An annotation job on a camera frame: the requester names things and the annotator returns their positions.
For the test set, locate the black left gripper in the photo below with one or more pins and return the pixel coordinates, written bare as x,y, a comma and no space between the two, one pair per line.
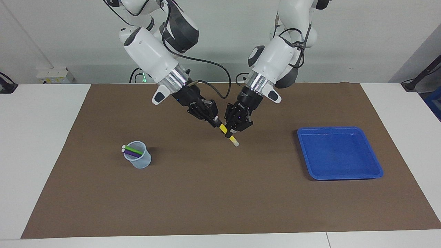
241,113

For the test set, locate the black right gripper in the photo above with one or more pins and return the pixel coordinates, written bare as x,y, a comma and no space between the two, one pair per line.
194,101

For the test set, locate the yellow pen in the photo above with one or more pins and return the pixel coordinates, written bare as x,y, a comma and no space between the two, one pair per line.
223,129

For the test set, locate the green pen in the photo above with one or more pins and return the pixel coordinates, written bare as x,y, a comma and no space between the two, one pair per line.
134,150

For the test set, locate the purple pen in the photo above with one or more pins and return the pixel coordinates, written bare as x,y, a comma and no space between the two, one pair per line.
132,154

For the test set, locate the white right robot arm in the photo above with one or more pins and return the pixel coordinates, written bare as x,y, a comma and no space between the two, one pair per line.
148,55

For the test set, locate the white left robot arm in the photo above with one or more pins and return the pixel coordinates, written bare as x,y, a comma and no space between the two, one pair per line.
275,58

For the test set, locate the blue plastic tray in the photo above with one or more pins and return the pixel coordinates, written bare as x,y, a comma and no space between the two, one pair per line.
339,155

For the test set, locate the brown table mat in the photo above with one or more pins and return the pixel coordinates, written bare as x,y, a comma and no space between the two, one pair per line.
220,193

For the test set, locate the translucent plastic cup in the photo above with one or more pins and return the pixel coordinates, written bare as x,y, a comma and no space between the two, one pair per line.
143,162

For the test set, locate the black stand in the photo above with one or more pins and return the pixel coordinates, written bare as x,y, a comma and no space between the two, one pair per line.
413,84

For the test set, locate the blue crate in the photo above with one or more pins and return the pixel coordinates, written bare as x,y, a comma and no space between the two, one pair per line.
434,103

